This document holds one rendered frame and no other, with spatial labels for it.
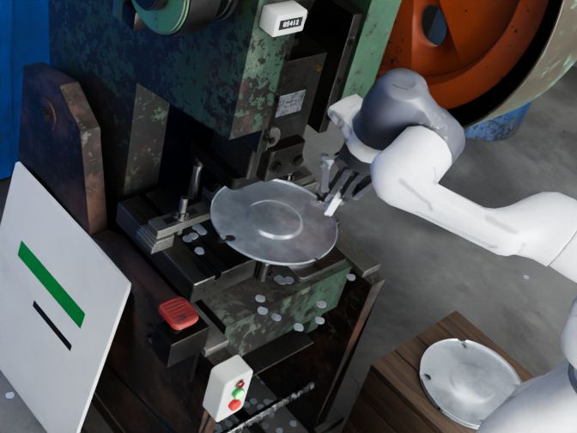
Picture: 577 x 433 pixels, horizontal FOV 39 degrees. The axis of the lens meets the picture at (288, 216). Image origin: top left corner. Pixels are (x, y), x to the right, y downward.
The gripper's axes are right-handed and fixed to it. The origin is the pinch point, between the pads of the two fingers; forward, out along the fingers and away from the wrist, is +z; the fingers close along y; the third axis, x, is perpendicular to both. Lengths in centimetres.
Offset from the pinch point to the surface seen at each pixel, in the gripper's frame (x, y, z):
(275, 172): 9.4, -10.8, 9.0
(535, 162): 142, 133, 151
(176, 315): -23.9, -24.8, 15.2
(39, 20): 92, -82, 79
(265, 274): -3.5, -6.2, 31.0
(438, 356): -1, 49, 63
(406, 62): 43.9, 15.0, 4.2
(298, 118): 20.2, -8.5, 3.3
